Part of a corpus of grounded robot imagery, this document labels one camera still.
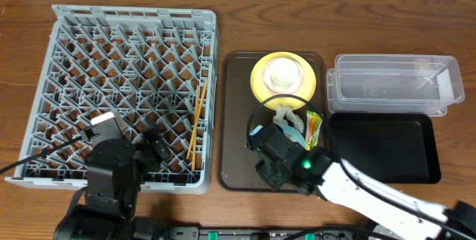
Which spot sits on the brown plastic tray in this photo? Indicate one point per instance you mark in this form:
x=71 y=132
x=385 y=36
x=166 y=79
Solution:
x=236 y=164

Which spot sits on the clear plastic bin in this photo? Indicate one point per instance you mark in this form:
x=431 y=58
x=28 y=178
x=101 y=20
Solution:
x=394 y=83

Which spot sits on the white cup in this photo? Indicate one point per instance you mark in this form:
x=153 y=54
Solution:
x=283 y=72

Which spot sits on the grey dishwasher rack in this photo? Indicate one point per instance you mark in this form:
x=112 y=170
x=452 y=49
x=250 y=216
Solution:
x=144 y=63

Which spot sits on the pink bowl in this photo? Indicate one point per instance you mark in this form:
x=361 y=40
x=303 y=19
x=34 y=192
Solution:
x=274 y=89

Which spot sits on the yellow plate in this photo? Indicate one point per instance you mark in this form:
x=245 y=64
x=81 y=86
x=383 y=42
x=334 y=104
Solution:
x=259 y=90

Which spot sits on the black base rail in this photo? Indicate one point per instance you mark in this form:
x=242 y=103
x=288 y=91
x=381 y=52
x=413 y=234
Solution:
x=194 y=233

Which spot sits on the wooden chopstick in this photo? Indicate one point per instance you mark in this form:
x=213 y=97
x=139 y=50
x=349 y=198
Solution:
x=193 y=152
x=201 y=103

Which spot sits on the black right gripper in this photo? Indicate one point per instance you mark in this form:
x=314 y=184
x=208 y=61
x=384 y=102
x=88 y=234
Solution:
x=265 y=172

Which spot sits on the light blue bowl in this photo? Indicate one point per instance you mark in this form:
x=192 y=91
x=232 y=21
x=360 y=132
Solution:
x=294 y=139

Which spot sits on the yellow green snack wrapper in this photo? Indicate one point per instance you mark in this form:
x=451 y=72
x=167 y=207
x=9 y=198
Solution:
x=313 y=126

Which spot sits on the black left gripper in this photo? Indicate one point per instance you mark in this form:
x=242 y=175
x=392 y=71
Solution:
x=151 y=162

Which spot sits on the black waste tray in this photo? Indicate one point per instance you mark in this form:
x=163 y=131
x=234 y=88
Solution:
x=391 y=148

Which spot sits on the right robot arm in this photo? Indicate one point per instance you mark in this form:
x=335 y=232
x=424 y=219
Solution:
x=334 y=179

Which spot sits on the white tissue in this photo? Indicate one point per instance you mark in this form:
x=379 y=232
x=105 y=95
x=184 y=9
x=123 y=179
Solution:
x=284 y=116

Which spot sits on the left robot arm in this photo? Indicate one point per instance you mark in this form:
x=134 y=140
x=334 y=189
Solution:
x=116 y=167

